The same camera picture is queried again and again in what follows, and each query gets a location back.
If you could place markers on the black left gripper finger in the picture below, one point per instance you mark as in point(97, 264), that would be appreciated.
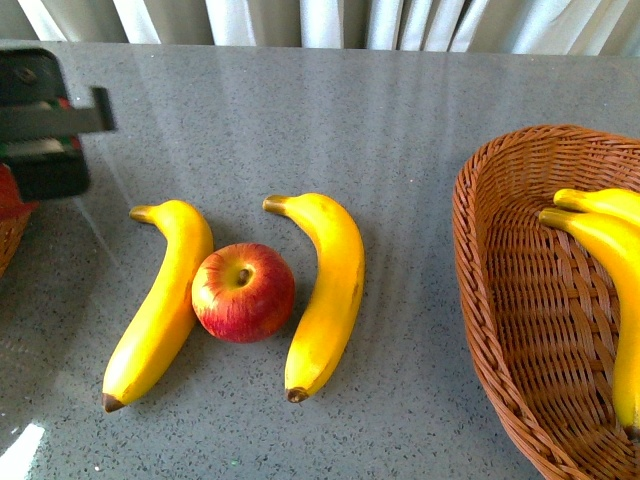
point(30, 122)

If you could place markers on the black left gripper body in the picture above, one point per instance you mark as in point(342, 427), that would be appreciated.
point(46, 168)

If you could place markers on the red apple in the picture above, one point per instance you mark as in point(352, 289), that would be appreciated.
point(11, 205)
point(243, 293)

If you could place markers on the yellow banana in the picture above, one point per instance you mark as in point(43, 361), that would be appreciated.
point(165, 318)
point(327, 323)

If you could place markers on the left wicker basket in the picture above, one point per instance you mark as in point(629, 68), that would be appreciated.
point(12, 230)

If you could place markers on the wicker basket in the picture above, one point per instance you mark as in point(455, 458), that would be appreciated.
point(12, 230)
point(541, 316)

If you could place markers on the right wicker basket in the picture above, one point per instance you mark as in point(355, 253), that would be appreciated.
point(541, 316)

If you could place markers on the white pleated curtain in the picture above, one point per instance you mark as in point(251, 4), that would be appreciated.
point(589, 28)

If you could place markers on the rear banana in basket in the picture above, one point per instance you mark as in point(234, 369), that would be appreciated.
point(620, 203)

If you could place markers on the banana in basket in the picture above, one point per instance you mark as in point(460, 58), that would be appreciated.
point(614, 243)
point(620, 203)

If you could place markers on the front banana in basket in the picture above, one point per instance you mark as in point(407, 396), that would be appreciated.
point(614, 243)

